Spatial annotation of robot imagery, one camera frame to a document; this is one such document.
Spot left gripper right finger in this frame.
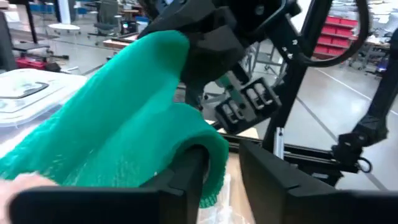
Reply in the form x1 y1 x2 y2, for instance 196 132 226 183
239 141 398 224

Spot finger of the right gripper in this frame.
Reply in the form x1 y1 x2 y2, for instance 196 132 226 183
180 24 245 91
185 85 205 110

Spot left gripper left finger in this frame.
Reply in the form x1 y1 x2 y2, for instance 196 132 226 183
9 146 209 224

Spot teal elastic bandage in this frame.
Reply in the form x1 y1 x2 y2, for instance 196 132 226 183
0 30 229 208

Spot grey office chair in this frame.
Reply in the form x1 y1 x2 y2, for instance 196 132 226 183
88 0 121 44

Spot red storage bins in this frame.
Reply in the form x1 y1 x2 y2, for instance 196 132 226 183
312 15 358 60

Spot clear plastic storage box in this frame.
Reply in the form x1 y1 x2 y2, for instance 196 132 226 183
0 68 90 150

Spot round white table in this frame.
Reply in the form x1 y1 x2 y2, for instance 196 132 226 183
48 23 81 35

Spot red and black crate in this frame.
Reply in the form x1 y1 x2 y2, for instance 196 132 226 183
14 55 62 73

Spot silver aluminium rail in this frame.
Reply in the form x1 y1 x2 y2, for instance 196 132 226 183
273 127 285 159

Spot black aluminium table frame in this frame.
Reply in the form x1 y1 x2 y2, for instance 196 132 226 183
217 0 346 187

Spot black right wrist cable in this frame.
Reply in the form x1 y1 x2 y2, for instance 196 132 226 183
298 0 371 68

